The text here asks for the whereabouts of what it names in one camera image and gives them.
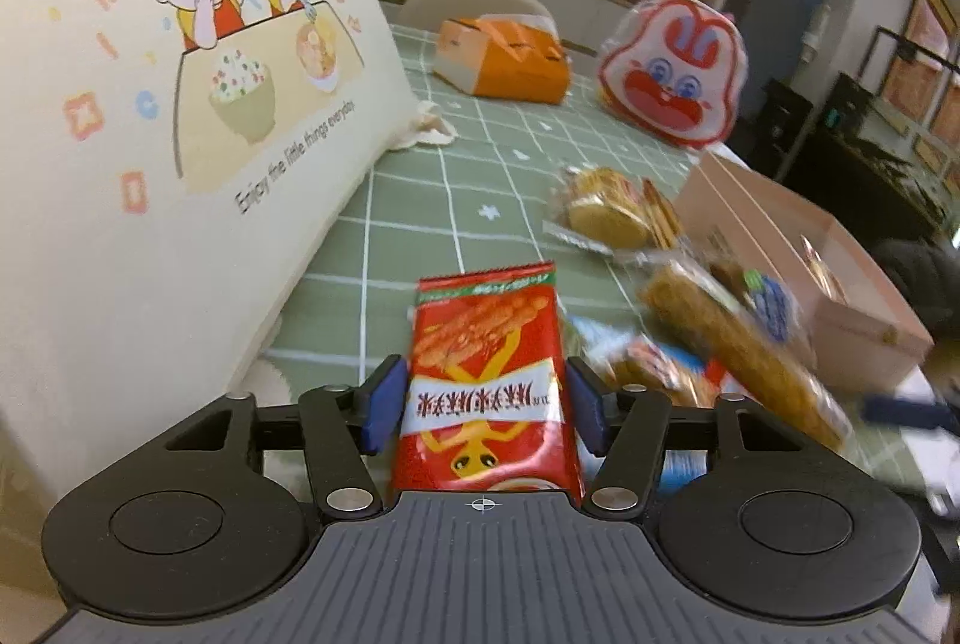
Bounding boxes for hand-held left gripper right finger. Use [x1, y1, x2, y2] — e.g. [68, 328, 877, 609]
[564, 355, 796, 519]

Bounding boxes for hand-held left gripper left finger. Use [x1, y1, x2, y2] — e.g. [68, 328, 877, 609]
[161, 355, 410, 517]

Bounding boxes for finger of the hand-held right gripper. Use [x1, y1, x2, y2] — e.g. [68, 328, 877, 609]
[862, 393, 950, 429]

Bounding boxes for pink cardboard box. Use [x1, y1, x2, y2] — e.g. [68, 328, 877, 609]
[675, 151, 935, 394]

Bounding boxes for red snack packet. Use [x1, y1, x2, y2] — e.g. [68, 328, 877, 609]
[390, 261, 586, 504]

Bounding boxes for clear round cracker packet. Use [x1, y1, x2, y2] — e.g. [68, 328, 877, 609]
[544, 164, 687, 263]

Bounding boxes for white patterned table cover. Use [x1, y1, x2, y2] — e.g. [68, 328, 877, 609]
[851, 359, 960, 540]

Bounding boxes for blue white snack packet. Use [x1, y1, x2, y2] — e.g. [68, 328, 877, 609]
[566, 314, 751, 482]

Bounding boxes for dark cloth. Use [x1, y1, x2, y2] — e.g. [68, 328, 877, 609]
[874, 239, 960, 349]

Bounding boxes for long bread stick packet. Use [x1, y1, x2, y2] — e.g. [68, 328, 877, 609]
[637, 258, 856, 458]

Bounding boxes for small clear snack packet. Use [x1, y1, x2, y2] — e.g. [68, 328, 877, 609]
[799, 235, 848, 304]

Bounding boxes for green checked tablecloth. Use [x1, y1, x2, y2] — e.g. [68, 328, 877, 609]
[259, 0, 931, 525]

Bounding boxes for cream printed tote bag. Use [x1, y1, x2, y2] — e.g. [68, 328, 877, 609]
[0, 0, 421, 517]

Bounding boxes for red white rabbit bag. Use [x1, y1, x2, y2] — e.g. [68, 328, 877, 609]
[598, 0, 749, 151]

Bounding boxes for orange tissue box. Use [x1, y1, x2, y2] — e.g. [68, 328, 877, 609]
[433, 13, 571, 106]

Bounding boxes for framed wall picture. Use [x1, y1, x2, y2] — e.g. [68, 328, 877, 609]
[883, 0, 960, 195]

